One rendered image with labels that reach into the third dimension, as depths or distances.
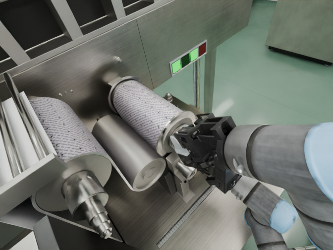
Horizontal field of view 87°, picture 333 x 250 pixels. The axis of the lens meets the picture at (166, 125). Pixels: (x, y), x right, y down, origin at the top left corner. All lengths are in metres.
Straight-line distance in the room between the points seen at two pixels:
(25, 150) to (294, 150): 0.37
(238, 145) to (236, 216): 0.55
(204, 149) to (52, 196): 0.29
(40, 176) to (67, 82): 0.39
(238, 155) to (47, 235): 0.24
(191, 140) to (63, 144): 0.23
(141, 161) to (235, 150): 0.29
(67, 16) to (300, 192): 0.60
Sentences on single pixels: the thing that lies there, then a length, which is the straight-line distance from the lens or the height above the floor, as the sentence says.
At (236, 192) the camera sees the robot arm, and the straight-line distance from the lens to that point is 0.56.
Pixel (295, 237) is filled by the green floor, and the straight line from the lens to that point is 1.80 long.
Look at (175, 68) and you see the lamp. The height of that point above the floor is 1.18.
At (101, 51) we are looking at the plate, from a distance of 0.64.
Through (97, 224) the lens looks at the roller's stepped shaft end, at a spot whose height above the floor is 1.35.
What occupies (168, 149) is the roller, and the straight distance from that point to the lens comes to 0.50.
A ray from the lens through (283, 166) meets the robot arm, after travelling 0.22.
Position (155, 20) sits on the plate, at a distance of 0.74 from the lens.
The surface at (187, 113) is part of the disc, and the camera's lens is 0.47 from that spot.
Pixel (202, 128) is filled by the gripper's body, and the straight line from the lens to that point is 0.32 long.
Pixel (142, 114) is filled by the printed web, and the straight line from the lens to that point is 0.50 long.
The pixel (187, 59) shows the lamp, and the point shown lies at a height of 1.19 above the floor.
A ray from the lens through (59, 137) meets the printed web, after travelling 0.39.
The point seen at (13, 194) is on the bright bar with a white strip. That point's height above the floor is 1.44.
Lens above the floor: 1.65
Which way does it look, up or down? 50 degrees down
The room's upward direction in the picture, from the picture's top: 13 degrees counter-clockwise
